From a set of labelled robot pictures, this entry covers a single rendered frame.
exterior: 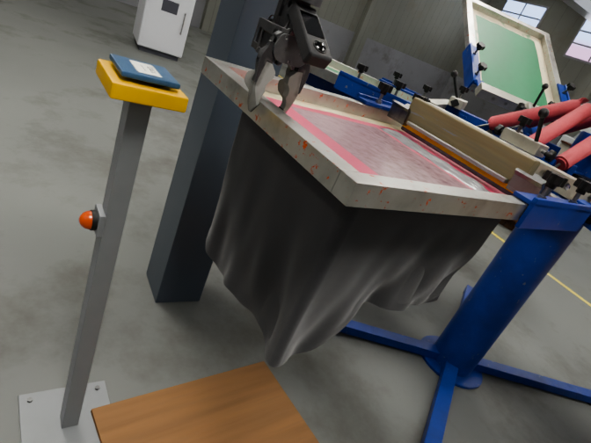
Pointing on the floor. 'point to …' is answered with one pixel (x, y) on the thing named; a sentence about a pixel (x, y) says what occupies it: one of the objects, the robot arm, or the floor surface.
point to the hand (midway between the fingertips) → (268, 110)
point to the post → (98, 269)
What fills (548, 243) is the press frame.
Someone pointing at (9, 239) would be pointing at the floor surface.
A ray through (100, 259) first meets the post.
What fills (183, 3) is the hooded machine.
